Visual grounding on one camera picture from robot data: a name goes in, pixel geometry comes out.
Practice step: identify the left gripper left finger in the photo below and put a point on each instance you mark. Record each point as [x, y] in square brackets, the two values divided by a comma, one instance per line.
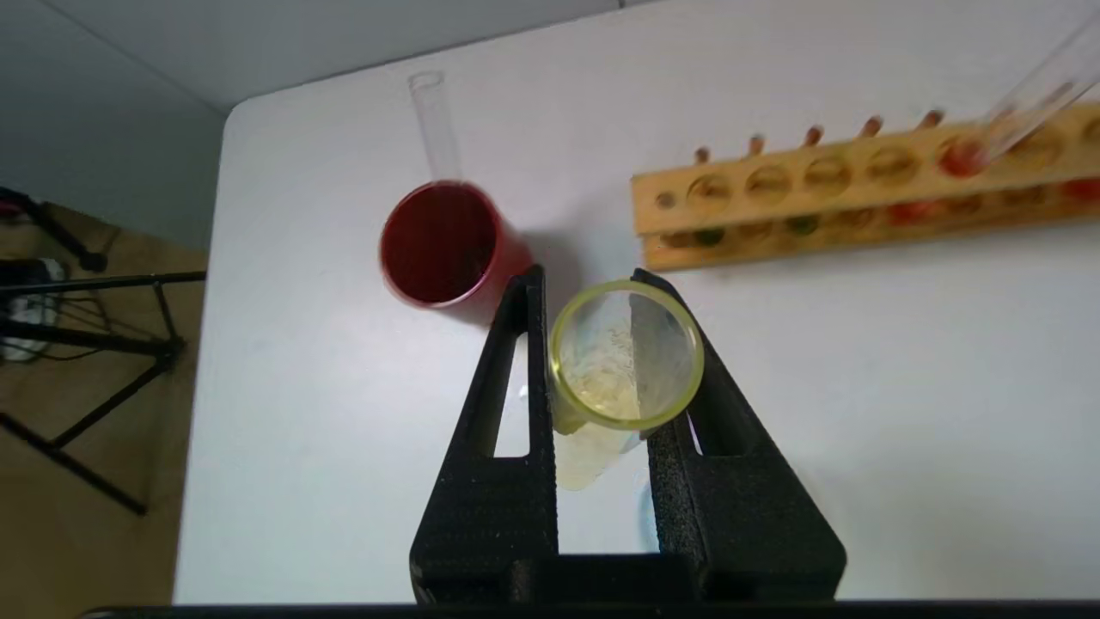
[481, 516]

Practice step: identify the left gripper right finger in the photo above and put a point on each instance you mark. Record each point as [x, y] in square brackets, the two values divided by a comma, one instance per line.
[739, 516]

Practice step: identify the test tube yellow pigment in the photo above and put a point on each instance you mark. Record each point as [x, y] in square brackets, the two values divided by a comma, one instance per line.
[601, 404]

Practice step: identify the test tube blue pigment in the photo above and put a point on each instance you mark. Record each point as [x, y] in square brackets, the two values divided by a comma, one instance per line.
[436, 129]

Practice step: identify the wooden test tube rack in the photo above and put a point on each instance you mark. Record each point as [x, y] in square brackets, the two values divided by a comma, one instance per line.
[859, 202]

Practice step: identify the test tube red pigment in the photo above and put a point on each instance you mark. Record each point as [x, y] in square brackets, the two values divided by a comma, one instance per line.
[1084, 189]
[1031, 94]

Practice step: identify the red plastic cup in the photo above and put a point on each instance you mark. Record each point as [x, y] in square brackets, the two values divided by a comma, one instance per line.
[443, 245]

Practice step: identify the black tripod stand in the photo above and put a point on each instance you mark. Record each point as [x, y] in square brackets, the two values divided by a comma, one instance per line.
[86, 282]

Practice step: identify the white power strip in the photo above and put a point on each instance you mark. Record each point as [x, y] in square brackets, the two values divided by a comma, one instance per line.
[21, 348]

